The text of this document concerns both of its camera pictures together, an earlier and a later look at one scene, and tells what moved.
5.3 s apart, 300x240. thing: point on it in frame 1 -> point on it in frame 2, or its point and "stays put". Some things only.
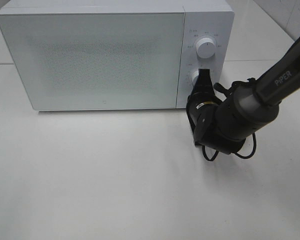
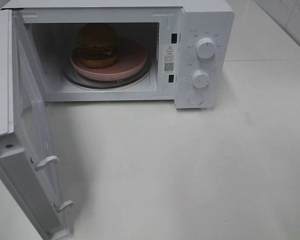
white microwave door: x=75 y=61 -> x=21 y=149
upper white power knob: x=205 y=48 stays put
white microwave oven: x=116 y=54 stays put
